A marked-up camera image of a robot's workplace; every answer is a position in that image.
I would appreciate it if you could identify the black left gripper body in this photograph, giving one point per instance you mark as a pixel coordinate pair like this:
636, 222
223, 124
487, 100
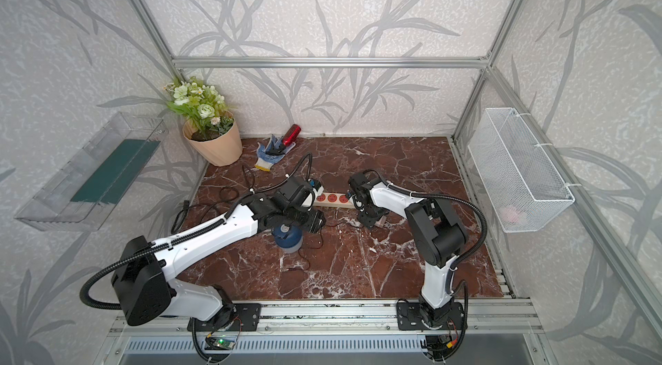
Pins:
309, 221

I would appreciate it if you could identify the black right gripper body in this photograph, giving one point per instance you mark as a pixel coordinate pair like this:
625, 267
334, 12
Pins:
366, 217

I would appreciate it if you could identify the blue cordless meat grinder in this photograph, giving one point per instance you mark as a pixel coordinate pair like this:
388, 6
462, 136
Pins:
288, 238

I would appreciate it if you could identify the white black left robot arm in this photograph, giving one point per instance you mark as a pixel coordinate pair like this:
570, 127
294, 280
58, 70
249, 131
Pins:
144, 284

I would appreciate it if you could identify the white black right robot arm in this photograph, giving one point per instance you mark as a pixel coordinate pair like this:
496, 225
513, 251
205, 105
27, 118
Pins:
439, 234

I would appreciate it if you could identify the beige power strip red sockets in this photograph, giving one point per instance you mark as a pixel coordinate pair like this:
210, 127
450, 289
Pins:
334, 200

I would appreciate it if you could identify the blue white work glove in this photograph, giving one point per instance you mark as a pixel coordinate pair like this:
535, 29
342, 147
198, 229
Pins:
265, 160

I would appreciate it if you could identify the potted white flower plant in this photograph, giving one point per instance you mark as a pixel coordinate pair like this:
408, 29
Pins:
209, 125

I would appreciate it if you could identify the pink object in basket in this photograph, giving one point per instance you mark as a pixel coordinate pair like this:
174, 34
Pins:
513, 216

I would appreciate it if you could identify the green mat on shelf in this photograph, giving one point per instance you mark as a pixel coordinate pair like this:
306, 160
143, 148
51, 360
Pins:
115, 175

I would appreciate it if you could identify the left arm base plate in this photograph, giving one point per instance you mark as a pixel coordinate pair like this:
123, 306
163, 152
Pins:
244, 317

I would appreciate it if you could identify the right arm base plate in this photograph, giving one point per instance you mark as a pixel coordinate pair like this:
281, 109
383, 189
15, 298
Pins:
420, 316

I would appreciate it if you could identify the white wire mesh basket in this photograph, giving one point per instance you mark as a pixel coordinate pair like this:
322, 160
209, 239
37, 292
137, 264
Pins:
516, 170

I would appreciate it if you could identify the aluminium front rail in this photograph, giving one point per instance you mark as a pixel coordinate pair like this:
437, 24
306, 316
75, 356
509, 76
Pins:
378, 317

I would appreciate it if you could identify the clear acrylic wall shelf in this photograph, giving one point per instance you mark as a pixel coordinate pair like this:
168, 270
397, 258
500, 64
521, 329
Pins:
51, 209

